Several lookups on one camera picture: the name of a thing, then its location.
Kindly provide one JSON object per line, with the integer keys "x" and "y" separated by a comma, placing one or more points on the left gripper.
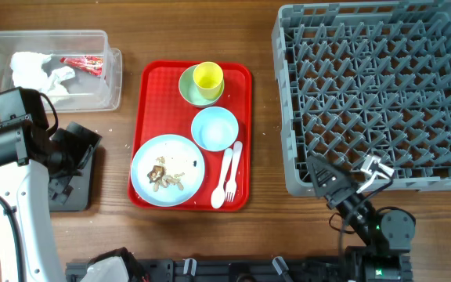
{"x": 81, "y": 140}

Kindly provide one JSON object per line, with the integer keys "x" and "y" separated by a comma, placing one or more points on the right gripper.
{"x": 339, "y": 186}

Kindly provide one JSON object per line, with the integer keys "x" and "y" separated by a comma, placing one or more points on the red snack wrapper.
{"x": 90, "y": 64}

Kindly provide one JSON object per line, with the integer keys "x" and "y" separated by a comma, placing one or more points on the white napkin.
{"x": 28, "y": 73}

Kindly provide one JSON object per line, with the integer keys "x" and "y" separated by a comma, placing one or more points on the white plastic spoon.
{"x": 218, "y": 195}

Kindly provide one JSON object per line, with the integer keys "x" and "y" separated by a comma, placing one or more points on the light blue bowl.
{"x": 214, "y": 129}

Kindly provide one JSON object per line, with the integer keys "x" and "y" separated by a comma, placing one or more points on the yellow plastic cup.
{"x": 208, "y": 77}

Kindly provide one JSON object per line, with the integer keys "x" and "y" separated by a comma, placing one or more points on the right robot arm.
{"x": 372, "y": 243}

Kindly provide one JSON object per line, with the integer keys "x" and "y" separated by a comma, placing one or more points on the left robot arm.
{"x": 27, "y": 244}

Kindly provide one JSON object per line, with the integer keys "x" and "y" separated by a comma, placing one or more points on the grey dishwasher rack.
{"x": 365, "y": 78}

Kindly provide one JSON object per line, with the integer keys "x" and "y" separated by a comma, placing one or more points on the black plastic tray bin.
{"x": 43, "y": 179}

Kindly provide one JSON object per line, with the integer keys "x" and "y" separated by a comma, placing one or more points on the clear plastic bin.
{"x": 85, "y": 92}

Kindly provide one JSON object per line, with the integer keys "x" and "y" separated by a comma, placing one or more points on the food scraps on plate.
{"x": 172, "y": 171}

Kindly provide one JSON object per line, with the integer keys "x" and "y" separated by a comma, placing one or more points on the red serving tray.
{"x": 163, "y": 111}

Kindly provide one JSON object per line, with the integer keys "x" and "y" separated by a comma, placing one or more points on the light blue plate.
{"x": 142, "y": 163}

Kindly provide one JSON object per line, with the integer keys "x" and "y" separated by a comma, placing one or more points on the white plastic fork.
{"x": 230, "y": 187}

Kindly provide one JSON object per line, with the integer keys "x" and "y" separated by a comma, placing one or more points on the green plastic bowl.
{"x": 190, "y": 93}

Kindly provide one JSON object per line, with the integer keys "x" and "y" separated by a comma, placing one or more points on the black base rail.
{"x": 298, "y": 270}

